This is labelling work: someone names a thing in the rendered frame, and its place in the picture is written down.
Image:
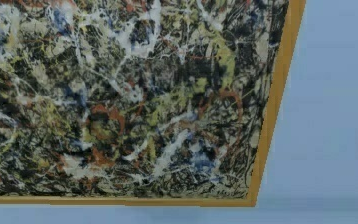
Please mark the gold-framed abstract splatter painting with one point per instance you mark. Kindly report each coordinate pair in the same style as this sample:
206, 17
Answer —
137, 100

